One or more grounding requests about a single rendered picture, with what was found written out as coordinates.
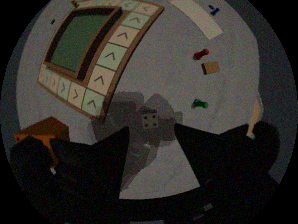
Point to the yellow game pawn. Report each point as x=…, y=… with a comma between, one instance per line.
x=74, y=4

